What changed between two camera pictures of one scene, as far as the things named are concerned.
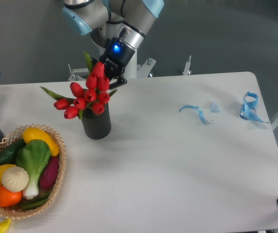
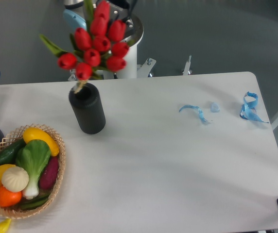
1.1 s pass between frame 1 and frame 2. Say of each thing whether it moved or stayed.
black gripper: moved
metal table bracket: stayed
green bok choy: stayed
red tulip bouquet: moved
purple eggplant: stayed
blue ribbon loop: stayed
